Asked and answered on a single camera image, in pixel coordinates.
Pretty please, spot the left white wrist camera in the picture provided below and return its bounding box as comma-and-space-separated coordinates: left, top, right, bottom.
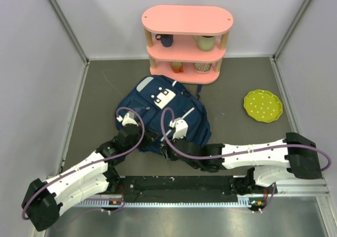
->
116, 111, 139, 126

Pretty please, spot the patterned ceramic bowl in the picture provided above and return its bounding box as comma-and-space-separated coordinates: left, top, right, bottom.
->
194, 63, 212, 73

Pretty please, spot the navy blue backpack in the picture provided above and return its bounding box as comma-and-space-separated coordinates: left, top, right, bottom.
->
117, 75, 212, 154

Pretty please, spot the green polka dot plate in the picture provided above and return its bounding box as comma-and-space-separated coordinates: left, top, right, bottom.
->
243, 90, 283, 123

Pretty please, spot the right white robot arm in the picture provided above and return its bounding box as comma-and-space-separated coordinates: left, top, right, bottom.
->
162, 132, 322, 194

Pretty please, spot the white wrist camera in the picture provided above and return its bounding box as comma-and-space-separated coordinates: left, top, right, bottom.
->
116, 111, 139, 126
169, 118, 188, 140

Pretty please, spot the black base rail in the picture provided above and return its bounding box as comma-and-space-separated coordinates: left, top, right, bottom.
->
89, 175, 266, 203

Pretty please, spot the pale green mug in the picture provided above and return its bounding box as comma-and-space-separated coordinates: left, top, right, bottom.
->
192, 35, 216, 52

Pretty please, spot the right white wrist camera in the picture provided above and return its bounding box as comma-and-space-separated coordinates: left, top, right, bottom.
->
169, 118, 188, 140

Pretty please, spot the dark blue mug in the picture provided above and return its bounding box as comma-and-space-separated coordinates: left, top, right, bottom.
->
155, 34, 173, 47

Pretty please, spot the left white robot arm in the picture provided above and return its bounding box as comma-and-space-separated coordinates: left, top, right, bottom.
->
22, 124, 158, 232

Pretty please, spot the orange cup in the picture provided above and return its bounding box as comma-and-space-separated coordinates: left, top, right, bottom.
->
170, 62, 184, 73

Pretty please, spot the pink three-tier shelf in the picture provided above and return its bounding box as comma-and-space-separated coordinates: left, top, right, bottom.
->
142, 5, 234, 84

